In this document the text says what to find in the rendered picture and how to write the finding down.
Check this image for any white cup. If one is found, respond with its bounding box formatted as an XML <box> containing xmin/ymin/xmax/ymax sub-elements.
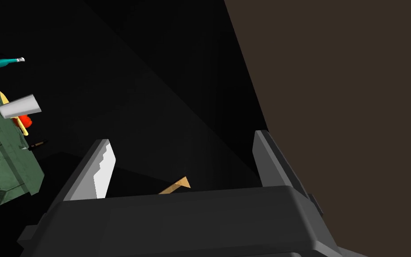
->
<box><xmin>0</xmin><ymin>94</ymin><xmax>42</xmax><ymax>119</ymax></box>

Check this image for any red round object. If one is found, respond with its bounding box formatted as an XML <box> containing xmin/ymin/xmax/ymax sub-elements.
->
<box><xmin>12</xmin><ymin>115</ymin><xmax>33</xmax><ymax>129</ymax></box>

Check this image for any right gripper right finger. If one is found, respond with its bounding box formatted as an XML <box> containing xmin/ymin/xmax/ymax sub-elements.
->
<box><xmin>252</xmin><ymin>130</ymin><xmax>310</xmax><ymax>197</ymax></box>

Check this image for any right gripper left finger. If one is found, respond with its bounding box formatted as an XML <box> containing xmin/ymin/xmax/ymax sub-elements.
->
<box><xmin>62</xmin><ymin>139</ymin><xmax>117</xmax><ymax>202</ymax></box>

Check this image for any yellow flat utensil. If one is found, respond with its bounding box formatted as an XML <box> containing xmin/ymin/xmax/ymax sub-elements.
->
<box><xmin>0</xmin><ymin>91</ymin><xmax>29</xmax><ymax>137</ymax></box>

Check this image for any teal bottle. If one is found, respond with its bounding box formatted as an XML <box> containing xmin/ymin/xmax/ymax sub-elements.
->
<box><xmin>0</xmin><ymin>57</ymin><xmax>26</xmax><ymax>70</ymax></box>

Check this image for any dark brown knife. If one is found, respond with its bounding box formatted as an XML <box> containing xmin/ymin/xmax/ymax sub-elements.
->
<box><xmin>23</xmin><ymin>140</ymin><xmax>49</xmax><ymax>151</ymax></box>

